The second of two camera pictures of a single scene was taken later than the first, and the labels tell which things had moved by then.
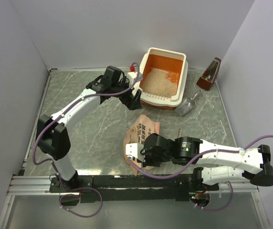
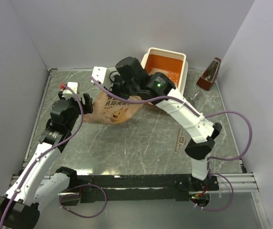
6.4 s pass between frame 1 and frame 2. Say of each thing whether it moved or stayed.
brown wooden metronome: stayed
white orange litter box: stayed
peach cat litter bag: moved
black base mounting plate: stayed
